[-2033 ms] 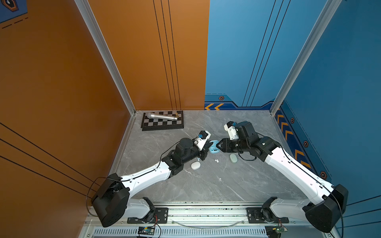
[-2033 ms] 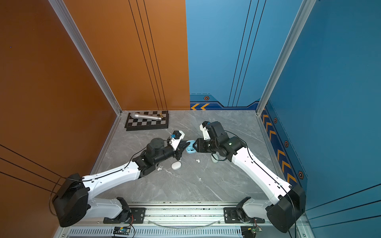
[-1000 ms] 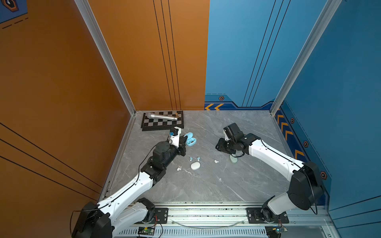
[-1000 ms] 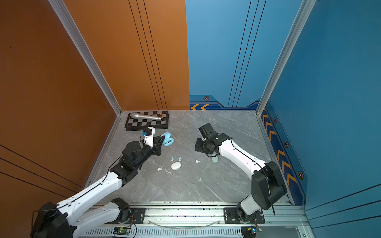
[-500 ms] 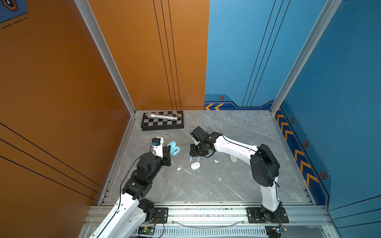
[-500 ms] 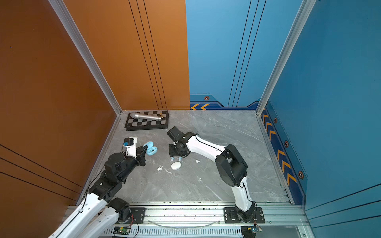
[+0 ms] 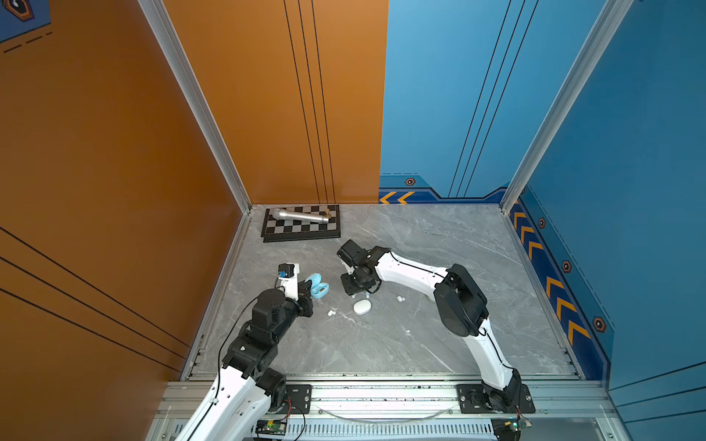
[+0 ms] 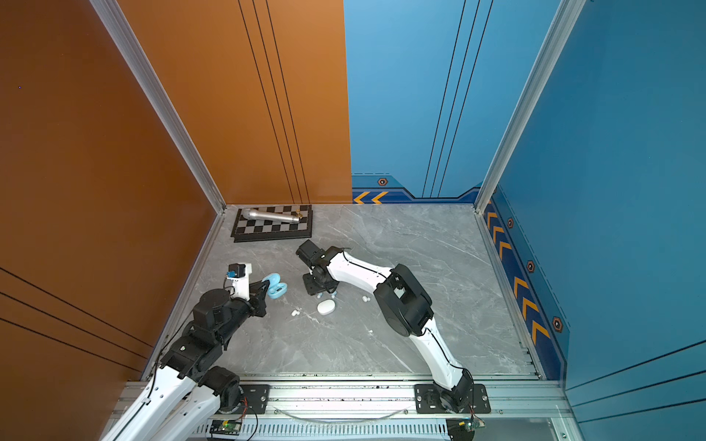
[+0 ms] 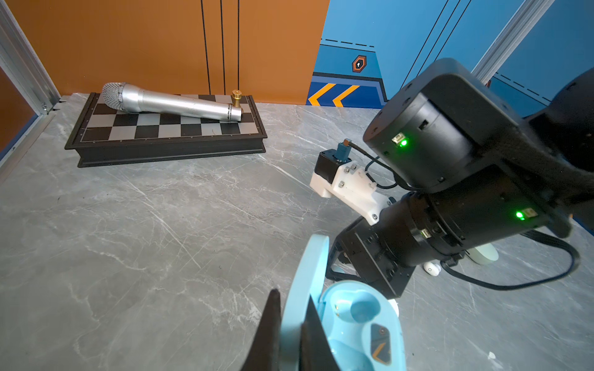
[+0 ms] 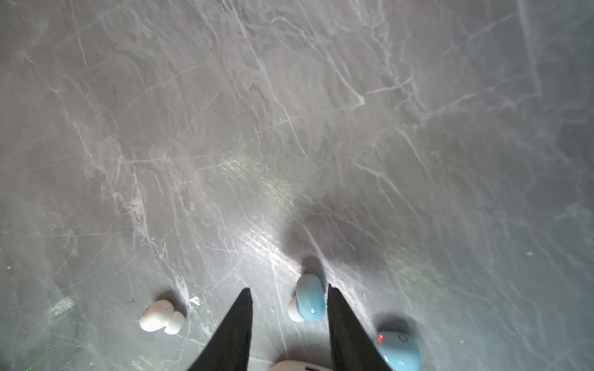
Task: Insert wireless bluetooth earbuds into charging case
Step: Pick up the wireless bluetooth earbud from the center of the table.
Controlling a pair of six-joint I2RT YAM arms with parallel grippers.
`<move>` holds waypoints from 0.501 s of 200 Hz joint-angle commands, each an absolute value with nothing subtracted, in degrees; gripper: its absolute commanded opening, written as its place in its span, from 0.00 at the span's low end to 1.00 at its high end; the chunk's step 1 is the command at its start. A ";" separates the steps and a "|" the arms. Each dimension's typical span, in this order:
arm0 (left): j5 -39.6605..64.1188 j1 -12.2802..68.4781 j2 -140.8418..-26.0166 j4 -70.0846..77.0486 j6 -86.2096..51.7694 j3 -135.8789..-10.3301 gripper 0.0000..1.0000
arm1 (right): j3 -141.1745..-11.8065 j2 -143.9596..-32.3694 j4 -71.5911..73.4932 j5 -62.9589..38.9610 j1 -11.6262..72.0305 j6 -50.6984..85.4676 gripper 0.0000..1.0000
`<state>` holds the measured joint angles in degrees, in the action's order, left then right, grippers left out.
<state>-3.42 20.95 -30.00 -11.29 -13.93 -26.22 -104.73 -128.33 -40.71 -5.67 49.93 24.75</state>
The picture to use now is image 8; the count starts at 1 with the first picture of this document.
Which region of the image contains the blue earbud charging case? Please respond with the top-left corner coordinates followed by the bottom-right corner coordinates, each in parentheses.
top-left (262, 273), bottom-right (288, 300)

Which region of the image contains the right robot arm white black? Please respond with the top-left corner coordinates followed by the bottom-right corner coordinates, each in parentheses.
top-left (296, 240), bottom-right (474, 413)

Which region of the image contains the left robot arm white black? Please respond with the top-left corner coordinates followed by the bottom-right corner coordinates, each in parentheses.
top-left (103, 279), bottom-right (270, 440)

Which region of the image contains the white earbud charging case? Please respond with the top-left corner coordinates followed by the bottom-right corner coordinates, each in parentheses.
top-left (316, 299), bottom-right (336, 316)

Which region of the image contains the black white chessboard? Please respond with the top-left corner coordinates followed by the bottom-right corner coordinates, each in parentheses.
top-left (231, 204), bottom-right (313, 243)

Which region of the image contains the silver microphone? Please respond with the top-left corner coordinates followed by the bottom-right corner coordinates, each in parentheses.
top-left (242, 209), bottom-right (302, 224)

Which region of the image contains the left green circuit board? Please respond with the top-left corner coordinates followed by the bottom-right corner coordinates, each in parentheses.
top-left (209, 420), bottom-right (243, 438)

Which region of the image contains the green circuit board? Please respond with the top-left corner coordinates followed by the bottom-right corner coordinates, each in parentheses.
top-left (446, 417), bottom-right (485, 441)
top-left (209, 420), bottom-right (243, 438)

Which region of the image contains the right green circuit board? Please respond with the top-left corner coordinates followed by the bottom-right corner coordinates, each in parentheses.
top-left (446, 417), bottom-right (485, 441)

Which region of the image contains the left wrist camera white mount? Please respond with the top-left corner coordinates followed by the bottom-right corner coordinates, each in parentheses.
top-left (224, 263), bottom-right (252, 301)

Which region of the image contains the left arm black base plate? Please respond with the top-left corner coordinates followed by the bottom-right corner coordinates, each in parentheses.
top-left (218, 384), bottom-right (270, 415)

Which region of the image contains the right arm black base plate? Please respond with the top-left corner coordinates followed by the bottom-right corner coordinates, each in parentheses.
top-left (414, 383), bottom-right (492, 415)

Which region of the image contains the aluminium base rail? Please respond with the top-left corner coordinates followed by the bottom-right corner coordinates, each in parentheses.
top-left (98, 374), bottom-right (580, 441)

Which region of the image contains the left aluminium corner post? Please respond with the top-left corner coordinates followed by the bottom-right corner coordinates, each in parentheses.
top-left (90, 0), bottom-right (226, 214)

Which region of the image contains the aluminium corner post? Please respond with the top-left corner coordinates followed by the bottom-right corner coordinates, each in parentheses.
top-left (474, 0), bottom-right (586, 215)
top-left (90, 0), bottom-right (226, 214)

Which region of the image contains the right aluminium corner post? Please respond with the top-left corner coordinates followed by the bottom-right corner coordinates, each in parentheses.
top-left (474, 0), bottom-right (586, 215)

